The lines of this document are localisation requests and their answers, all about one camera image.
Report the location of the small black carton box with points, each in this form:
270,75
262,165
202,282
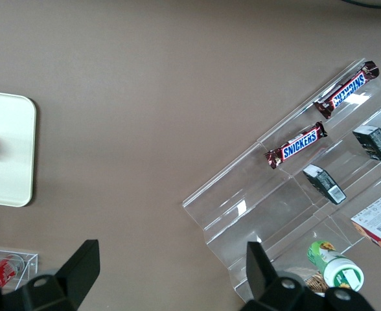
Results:
375,144
323,183

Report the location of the wicker basket with foil packs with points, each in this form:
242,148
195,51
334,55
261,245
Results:
317,283

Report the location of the Snickers chocolate bar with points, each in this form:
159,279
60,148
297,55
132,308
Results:
346,90
297,144

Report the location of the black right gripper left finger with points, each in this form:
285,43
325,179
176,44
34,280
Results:
80,269

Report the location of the red soda can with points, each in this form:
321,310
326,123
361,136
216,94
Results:
2,272

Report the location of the green white plastic bottle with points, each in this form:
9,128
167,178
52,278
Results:
336,269

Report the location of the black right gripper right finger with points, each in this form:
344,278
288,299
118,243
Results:
258,272

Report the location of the clear acrylic stepped display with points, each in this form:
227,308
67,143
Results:
242,207

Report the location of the cream plastic tray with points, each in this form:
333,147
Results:
12,162

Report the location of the clear acrylic bottle rack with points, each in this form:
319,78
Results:
31,259

